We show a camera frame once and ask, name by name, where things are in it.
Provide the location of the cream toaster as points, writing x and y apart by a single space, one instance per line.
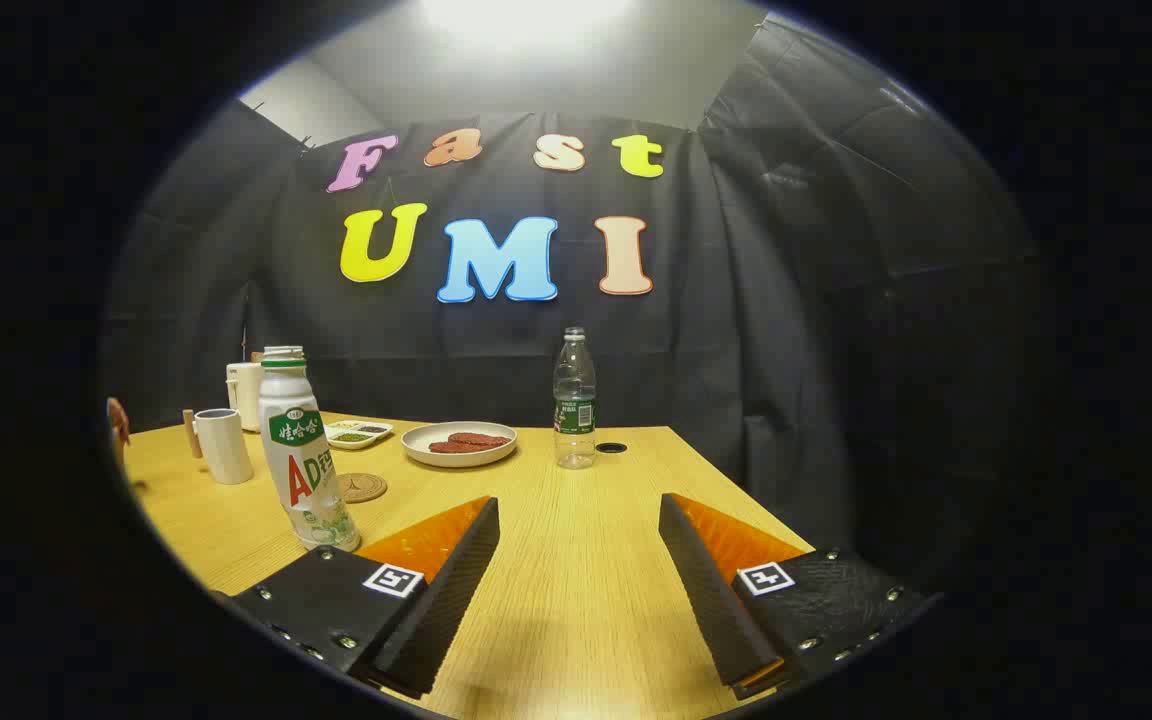
244 395

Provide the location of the black backdrop cloth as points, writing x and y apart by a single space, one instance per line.
786 350

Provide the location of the round wooden coaster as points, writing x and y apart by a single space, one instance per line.
368 488

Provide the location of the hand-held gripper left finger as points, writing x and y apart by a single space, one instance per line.
456 590

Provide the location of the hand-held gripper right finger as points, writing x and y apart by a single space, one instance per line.
706 590

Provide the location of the white juice bottle green label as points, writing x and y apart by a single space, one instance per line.
301 470

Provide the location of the white round plate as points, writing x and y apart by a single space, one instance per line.
424 448

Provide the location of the white divided dish with beans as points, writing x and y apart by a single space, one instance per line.
356 436

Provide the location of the reddish brown rounded object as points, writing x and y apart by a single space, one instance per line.
117 425

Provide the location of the clear plastic water bottle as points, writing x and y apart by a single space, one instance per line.
575 400

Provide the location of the wooden table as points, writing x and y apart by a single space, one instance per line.
576 560

